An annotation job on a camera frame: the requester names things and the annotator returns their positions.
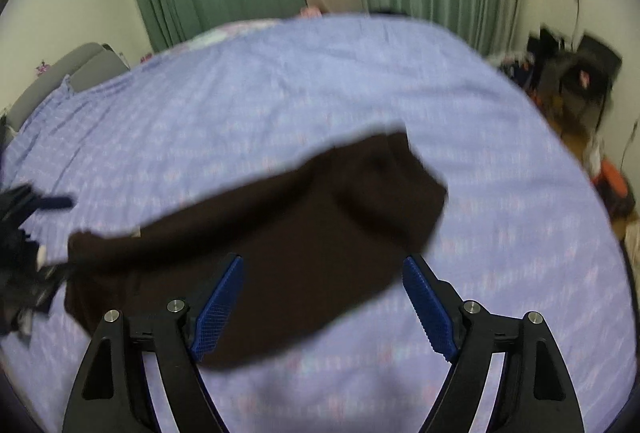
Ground dark brown corduroy pants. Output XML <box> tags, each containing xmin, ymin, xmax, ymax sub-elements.
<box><xmin>64</xmin><ymin>132</ymin><xmax>447</xmax><ymax>370</ymax></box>

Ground small purple figurine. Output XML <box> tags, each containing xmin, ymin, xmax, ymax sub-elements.
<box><xmin>36</xmin><ymin>60</ymin><xmax>50</xmax><ymax>77</ymax></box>

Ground grey padded headboard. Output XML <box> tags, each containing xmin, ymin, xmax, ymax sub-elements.
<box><xmin>6</xmin><ymin>42</ymin><xmax>129</xmax><ymax>131</ymax></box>

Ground orange stool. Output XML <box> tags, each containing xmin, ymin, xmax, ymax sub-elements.
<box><xmin>592</xmin><ymin>159</ymin><xmax>631</xmax><ymax>211</ymax></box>

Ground white pillow with pastel print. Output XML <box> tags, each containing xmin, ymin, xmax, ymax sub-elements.
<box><xmin>186</xmin><ymin>18</ymin><xmax>281</xmax><ymax>49</ymax></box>

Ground pink plush toy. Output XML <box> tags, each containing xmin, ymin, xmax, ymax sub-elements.
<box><xmin>299</xmin><ymin>6</ymin><xmax>322</xmax><ymax>18</ymax></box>

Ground black garment at bed edge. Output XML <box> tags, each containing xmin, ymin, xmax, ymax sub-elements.
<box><xmin>369</xmin><ymin>8</ymin><xmax>409</xmax><ymax>17</ymax></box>

